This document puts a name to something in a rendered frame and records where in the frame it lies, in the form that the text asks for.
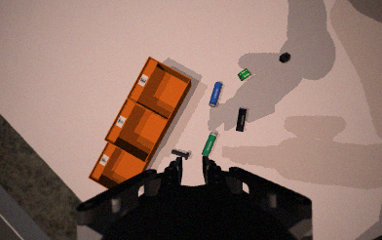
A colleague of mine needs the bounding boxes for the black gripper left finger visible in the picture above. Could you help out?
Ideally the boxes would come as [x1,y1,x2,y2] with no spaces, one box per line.
[76,157,182,240]

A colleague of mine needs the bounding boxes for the green die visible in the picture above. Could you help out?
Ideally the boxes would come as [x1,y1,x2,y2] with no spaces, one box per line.
[238,68,250,81]

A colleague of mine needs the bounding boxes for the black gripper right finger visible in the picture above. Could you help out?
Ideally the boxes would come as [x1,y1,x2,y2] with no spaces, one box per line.
[203,156,313,240]

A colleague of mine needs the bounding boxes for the black battery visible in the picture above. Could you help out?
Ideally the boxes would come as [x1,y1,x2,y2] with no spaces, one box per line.
[236,106,247,132]

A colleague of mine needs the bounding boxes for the orange rack of three bins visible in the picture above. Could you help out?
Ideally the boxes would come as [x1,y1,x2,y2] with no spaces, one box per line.
[89,57,191,189]

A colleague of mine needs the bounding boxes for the green aa battery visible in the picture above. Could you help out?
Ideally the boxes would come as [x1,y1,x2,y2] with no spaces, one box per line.
[202,133,217,156]

